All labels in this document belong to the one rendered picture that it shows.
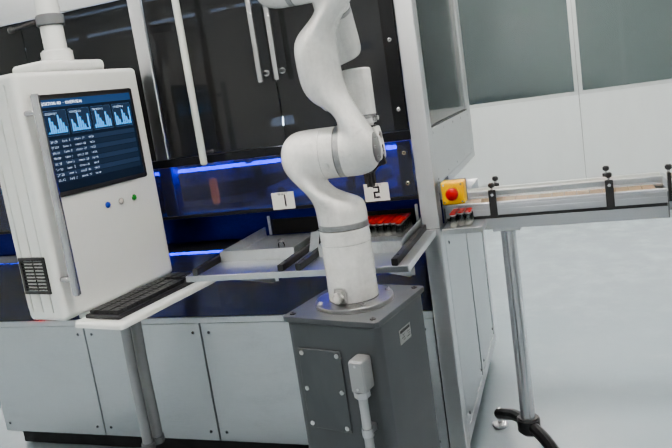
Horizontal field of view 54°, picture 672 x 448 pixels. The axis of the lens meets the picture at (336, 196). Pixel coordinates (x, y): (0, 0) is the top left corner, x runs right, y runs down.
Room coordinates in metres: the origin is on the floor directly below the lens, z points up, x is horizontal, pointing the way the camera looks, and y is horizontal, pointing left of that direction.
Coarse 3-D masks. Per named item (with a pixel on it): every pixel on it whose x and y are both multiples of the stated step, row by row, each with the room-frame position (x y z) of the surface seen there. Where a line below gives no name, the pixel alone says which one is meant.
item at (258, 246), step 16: (240, 240) 2.20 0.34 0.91; (256, 240) 2.30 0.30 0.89; (272, 240) 2.28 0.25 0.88; (288, 240) 2.24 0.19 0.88; (304, 240) 2.06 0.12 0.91; (224, 256) 2.06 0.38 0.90; (240, 256) 2.04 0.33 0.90; (256, 256) 2.02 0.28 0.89; (272, 256) 2.00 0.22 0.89; (288, 256) 1.98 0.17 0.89
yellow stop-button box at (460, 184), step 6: (444, 180) 2.12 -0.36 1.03; (450, 180) 2.10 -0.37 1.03; (456, 180) 2.08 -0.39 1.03; (462, 180) 2.06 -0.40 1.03; (444, 186) 2.06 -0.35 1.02; (450, 186) 2.06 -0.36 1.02; (456, 186) 2.05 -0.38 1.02; (462, 186) 2.04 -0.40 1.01; (444, 192) 2.06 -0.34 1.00; (462, 192) 2.04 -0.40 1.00; (444, 198) 2.07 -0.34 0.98; (462, 198) 2.05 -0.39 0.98; (444, 204) 2.07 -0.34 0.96
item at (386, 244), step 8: (416, 224) 2.06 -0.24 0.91; (408, 232) 1.95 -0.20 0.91; (376, 240) 2.05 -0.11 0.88; (384, 240) 2.03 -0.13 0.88; (392, 240) 2.01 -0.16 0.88; (400, 240) 1.86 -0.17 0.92; (320, 248) 1.95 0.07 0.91; (376, 248) 1.89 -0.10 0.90; (384, 248) 1.88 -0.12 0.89; (392, 248) 1.87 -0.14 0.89; (320, 256) 1.95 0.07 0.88
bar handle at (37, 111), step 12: (36, 96) 1.90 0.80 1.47; (36, 108) 1.90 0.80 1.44; (36, 120) 1.90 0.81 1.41; (48, 144) 1.91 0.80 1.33; (48, 156) 1.90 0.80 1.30; (48, 168) 1.90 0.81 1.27; (48, 180) 1.90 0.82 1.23; (60, 204) 1.91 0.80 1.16; (60, 216) 1.90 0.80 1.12; (60, 228) 1.90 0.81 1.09; (72, 252) 1.91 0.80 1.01; (72, 264) 1.90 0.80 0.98; (72, 276) 1.90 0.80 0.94; (72, 288) 1.90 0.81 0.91
